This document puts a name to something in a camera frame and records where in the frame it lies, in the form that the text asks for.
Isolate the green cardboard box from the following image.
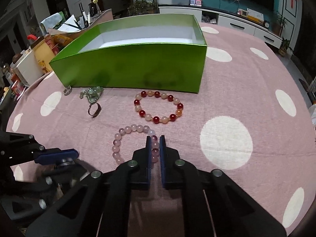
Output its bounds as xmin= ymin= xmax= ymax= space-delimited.
xmin=50 ymin=14 xmax=207 ymax=93

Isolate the pink storage box with pens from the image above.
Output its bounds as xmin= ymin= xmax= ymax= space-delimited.
xmin=48 ymin=9 xmax=114 ymax=40

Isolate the pink bead bracelet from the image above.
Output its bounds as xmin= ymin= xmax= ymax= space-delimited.
xmin=111 ymin=123 xmax=160 ymax=166

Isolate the red and peach bead bracelet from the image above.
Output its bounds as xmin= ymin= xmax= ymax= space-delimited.
xmin=133 ymin=90 xmax=184 ymax=124

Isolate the pink polka dot blanket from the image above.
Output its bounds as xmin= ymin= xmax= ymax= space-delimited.
xmin=7 ymin=24 xmax=315 ymax=234

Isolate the yellow lidded jar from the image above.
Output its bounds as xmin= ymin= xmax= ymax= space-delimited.
xmin=31 ymin=36 xmax=59 ymax=74

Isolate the potted green plant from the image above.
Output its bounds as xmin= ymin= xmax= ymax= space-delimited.
xmin=128 ymin=0 xmax=157 ymax=16

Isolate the white TV cabinet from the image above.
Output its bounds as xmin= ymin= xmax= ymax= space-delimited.
xmin=158 ymin=5 xmax=282 ymax=48

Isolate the dark ring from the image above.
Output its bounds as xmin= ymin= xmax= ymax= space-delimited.
xmin=88 ymin=102 xmax=102 ymax=118

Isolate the white box container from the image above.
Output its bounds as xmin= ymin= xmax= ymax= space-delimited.
xmin=12 ymin=50 xmax=44 ymax=87

